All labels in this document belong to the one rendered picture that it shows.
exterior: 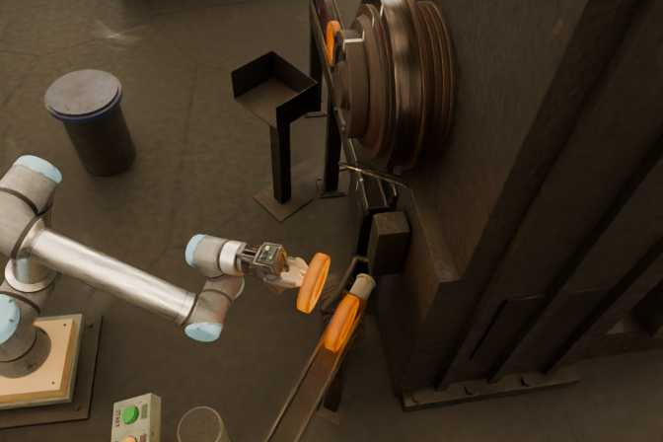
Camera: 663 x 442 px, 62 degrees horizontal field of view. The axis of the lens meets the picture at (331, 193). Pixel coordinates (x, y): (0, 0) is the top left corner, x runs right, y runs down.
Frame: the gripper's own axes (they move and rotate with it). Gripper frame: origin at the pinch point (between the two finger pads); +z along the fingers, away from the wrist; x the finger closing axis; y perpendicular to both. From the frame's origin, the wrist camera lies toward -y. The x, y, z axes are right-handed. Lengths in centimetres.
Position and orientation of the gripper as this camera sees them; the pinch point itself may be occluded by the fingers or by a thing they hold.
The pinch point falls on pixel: (313, 278)
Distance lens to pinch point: 142.0
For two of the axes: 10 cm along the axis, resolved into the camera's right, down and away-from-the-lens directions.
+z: 9.1, 1.3, -4.0
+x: 3.6, -7.2, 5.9
